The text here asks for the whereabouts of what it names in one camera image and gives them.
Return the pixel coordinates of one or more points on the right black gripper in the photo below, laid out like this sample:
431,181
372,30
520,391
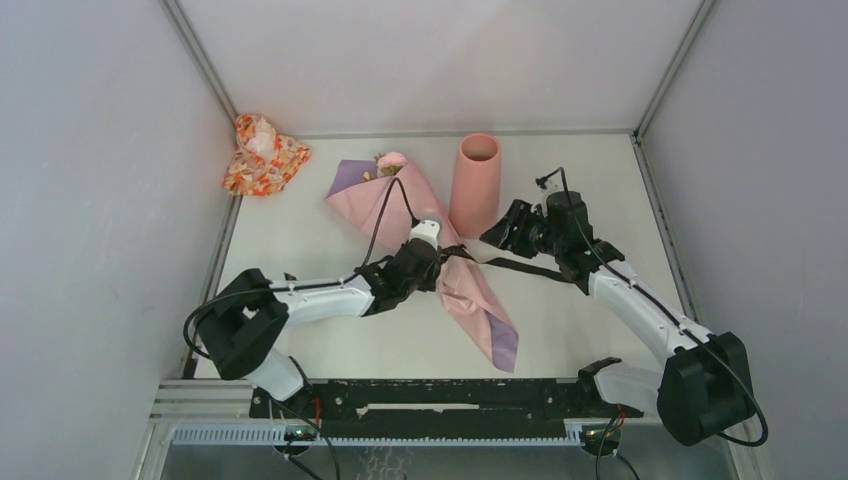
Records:
518,214

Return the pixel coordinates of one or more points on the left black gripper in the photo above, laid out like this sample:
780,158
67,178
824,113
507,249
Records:
430,283

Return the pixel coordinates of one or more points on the black printed ribbon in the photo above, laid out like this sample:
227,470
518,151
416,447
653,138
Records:
460,251

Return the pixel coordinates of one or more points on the pink paper flower bouquet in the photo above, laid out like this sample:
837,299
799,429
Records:
402,206

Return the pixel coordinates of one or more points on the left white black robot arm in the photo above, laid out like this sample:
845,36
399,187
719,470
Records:
237,330

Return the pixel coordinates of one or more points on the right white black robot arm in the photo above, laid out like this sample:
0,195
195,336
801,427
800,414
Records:
703,387

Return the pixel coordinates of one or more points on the pink cylindrical vase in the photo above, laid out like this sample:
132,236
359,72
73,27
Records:
475,191

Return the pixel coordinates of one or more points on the orange floral crumpled cloth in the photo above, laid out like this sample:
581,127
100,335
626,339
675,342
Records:
265,161

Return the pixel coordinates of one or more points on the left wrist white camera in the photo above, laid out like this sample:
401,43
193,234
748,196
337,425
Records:
428,231

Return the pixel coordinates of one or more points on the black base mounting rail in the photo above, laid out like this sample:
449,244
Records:
450,409

